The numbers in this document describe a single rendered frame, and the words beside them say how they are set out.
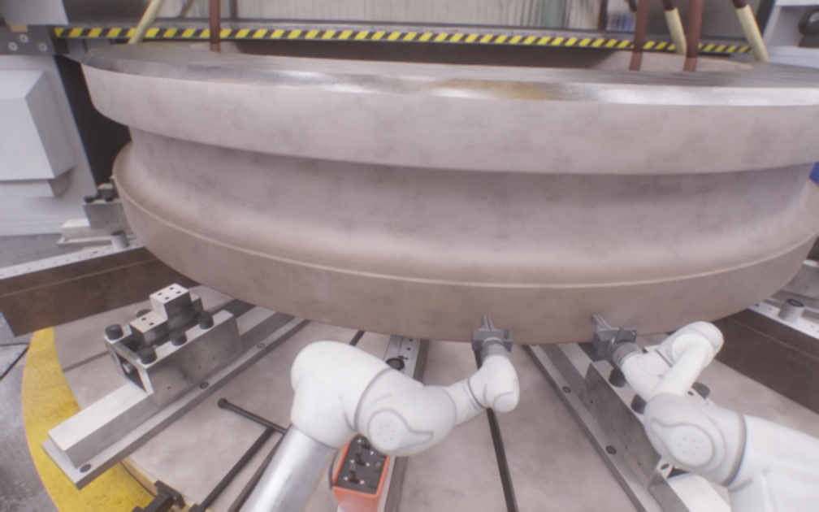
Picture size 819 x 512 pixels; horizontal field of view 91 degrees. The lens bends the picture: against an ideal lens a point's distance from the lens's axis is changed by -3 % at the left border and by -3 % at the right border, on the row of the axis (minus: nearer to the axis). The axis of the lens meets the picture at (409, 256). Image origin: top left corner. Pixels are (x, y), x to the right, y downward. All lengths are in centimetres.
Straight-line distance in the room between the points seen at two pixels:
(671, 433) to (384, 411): 48
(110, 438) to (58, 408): 95
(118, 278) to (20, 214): 263
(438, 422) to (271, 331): 183
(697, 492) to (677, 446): 114
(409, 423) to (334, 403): 15
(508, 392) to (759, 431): 57
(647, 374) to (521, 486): 76
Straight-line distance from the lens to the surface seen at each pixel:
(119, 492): 256
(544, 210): 155
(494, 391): 125
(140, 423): 227
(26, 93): 475
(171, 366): 209
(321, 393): 82
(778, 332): 278
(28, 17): 389
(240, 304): 239
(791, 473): 94
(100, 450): 224
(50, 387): 332
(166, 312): 211
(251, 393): 228
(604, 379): 192
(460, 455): 197
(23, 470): 290
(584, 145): 137
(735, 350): 289
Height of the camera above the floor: 190
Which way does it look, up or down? 29 degrees down
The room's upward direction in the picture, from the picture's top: 2 degrees clockwise
